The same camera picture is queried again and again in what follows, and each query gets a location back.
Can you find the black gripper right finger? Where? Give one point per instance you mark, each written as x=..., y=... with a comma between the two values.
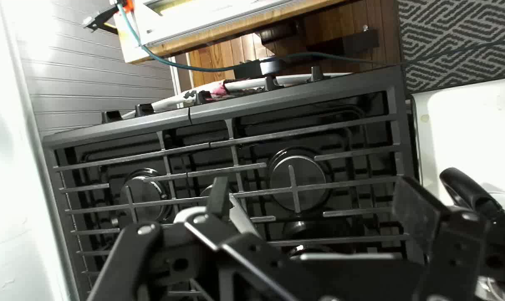
x=442, y=245

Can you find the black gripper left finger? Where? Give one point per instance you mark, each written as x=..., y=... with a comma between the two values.
x=129, y=256

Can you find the black steel gas stove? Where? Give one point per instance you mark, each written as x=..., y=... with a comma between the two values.
x=320, y=101

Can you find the round black burner cap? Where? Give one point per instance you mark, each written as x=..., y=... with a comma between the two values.
x=299, y=178
x=144, y=193

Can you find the grey patterned rug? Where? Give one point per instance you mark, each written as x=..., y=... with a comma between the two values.
x=458, y=39

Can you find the white wooden-edged board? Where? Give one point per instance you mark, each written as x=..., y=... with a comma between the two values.
x=208, y=22

